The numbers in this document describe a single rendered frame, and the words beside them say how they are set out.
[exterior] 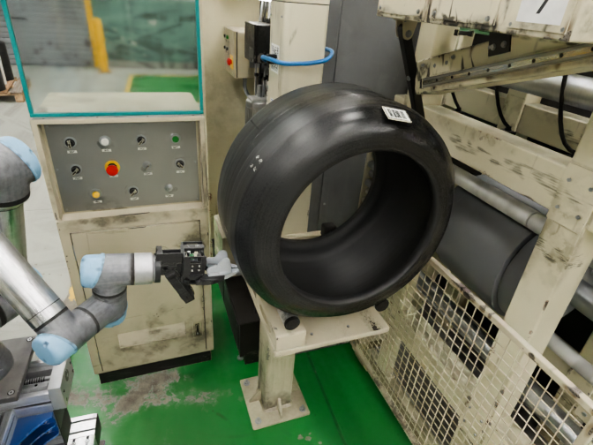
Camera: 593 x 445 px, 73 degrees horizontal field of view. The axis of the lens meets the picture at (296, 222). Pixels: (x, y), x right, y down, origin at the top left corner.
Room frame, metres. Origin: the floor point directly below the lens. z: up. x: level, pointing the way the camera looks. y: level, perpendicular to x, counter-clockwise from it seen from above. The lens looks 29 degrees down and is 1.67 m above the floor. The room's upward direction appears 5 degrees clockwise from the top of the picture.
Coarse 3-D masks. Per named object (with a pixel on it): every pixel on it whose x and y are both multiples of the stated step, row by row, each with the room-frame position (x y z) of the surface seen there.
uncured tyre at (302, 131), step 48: (288, 96) 0.98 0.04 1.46; (336, 96) 0.91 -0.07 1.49; (384, 96) 0.97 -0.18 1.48; (240, 144) 0.91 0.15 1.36; (288, 144) 0.79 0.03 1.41; (336, 144) 0.79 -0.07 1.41; (384, 144) 0.83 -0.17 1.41; (432, 144) 0.89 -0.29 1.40; (240, 192) 0.78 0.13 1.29; (288, 192) 0.75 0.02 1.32; (384, 192) 1.18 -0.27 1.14; (432, 192) 0.91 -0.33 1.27; (240, 240) 0.75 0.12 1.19; (288, 240) 1.08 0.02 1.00; (336, 240) 1.13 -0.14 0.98; (384, 240) 1.10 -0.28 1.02; (432, 240) 0.91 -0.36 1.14; (288, 288) 0.76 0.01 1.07; (336, 288) 0.97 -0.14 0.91; (384, 288) 0.86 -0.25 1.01
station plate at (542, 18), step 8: (528, 0) 0.79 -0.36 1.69; (536, 0) 0.78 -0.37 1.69; (544, 0) 0.76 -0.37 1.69; (552, 0) 0.75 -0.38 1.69; (560, 0) 0.73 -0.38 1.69; (568, 0) 0.72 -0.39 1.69; (520, 8) 0.80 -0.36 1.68; (528, 8) 0.79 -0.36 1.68; (536, 8) 0.77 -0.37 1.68; (544, 8) 0.76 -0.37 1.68; (552, 8) 0.74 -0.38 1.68; (560, 8) 0.73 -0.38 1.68; (520, 16) 0.80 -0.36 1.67; (528, 16) 0.78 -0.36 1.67; (536, 16) 0.77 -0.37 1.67; (544, 16) 0.75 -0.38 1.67; (552, 16) 0.74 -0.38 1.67; (560, 16) 0.72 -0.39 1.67; (552, 24) 0.73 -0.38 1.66
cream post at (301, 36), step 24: (288, 0) 1.18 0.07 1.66; (312, 0) 1.20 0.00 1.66; (288, 24) 1.18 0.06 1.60; (312, 24) 1.21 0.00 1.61; (288, 48) 1.18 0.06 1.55; (312, 48) 1.21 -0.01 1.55; (288, 72) 1.18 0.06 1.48; (312, 72) 1.21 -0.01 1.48; (288, 216) 1.19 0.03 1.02; (264, 336) 1.22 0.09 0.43; (264, 360) 1.21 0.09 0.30; (288, 360) 1.21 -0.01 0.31; (264, 384) 1.19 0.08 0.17; (288, 384) 1.21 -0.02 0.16; (264, 408) 1.18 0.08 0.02
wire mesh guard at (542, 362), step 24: (432, 264) 1.02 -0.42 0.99; (456, 288) 0.92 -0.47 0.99; (384, 312) 1.20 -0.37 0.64; (384, 336) 1.16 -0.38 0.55; (408, 336) 1.05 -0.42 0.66; (384, 360) 1.13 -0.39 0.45; (408, 360) 1.02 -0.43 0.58; (456, 360) 0.85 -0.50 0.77; (480, 360) 0.79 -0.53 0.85; (528, 360) 0.69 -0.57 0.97; (408, 384) 0.99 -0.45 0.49; (432, 384) 0.90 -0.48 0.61; (456, 384) 0.82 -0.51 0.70; (408, 408) 0.96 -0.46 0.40; (456, 408) 0.80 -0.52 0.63; (504, 408) 0.69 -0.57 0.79; (552, 408) 0.60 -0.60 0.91; (408, 432) 0.92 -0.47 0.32; (456, 432) 0.77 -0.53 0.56; (480, 432) 0.71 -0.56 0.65
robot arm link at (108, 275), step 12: (84, 264) 0.70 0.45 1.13; (96, 264) 0.70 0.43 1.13; (108, 264) 0.71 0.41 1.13; (120, 264) 0.72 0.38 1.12; (132, 264) 0.73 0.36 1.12; (84, 276) 0.68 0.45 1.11; (96, 276) 0.69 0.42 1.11; (108, 276) 0.70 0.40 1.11; (120, 276) 0.71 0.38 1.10; (132, 276) 0.72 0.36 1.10; (96, 288) 0.70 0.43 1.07; (108, 288) 0.70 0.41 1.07; (120, 288) 0.71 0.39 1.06
